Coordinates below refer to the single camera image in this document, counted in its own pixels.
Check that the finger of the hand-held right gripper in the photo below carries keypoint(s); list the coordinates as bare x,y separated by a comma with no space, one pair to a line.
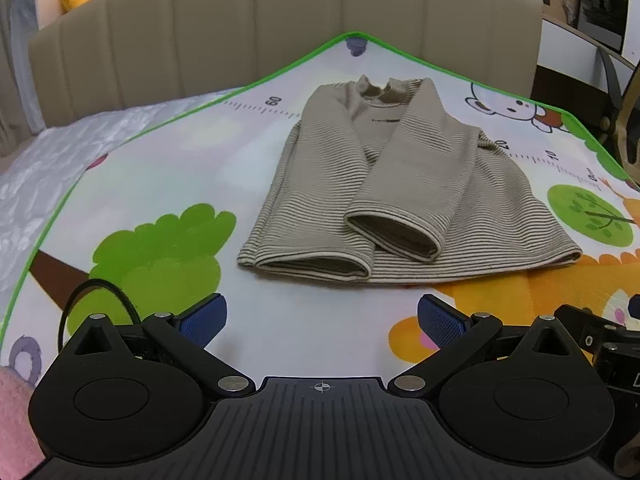
585,327

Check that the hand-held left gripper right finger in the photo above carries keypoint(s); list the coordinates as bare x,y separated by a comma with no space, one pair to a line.
442,322

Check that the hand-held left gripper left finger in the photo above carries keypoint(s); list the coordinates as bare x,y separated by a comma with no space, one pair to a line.
202,320

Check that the beige striped sweater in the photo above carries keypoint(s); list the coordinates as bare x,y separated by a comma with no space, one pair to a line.
410,160

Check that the cartoon print play mat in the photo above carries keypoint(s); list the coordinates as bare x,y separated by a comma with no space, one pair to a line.
175,160

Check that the tan office chair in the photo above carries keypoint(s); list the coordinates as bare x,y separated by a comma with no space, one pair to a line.
627,130

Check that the pink cloth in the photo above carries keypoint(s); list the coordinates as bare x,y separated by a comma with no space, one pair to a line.
15,420

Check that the white quilted bedsheet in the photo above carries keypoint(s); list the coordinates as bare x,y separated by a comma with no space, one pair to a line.
50,170

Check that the white desk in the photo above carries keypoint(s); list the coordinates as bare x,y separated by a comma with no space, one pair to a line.
565,45

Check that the beige padded headboard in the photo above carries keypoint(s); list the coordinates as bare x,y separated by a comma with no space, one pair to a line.
200,35

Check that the grey fabric panel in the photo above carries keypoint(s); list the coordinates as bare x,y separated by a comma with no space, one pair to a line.
22,60

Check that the black monitor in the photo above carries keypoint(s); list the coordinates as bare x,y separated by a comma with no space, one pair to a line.
602,10

